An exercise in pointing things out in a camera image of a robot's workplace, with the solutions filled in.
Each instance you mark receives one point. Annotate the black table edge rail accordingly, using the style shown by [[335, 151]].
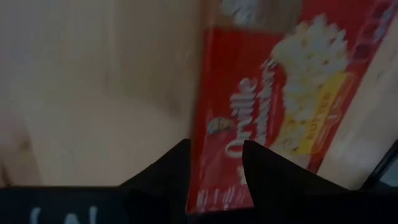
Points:
[[381, 165]]

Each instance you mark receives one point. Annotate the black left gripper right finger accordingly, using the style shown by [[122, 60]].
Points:
[[280, 193]]

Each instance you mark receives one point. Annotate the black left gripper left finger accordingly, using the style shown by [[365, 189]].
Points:
[[161, 186]]

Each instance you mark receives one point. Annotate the red popcorn bag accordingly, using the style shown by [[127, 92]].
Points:
[[236, 62]]

